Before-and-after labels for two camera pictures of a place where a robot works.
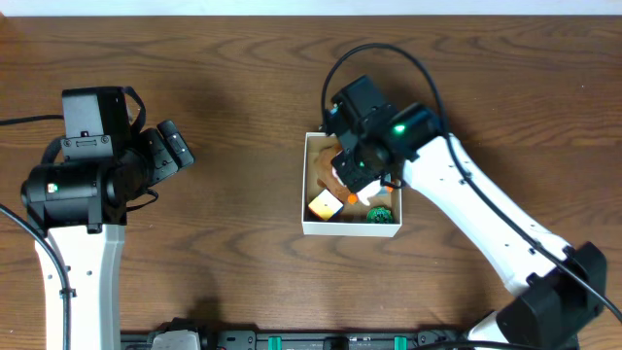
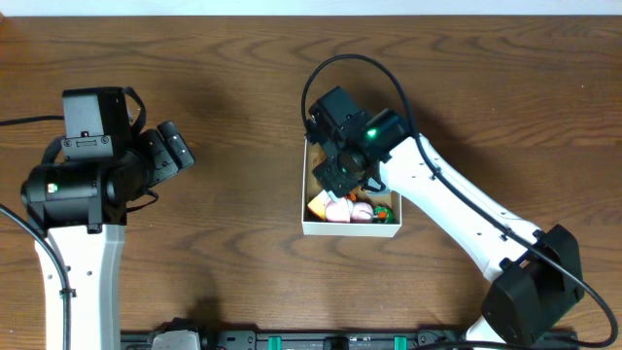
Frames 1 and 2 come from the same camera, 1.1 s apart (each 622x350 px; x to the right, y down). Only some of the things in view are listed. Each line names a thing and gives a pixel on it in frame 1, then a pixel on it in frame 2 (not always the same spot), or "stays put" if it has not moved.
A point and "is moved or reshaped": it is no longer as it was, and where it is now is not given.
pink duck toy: [362, 195] is moved or reshaped
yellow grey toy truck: [386, 191] stays put
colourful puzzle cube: [326, 205] stays put
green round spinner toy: [379, 215] stays put
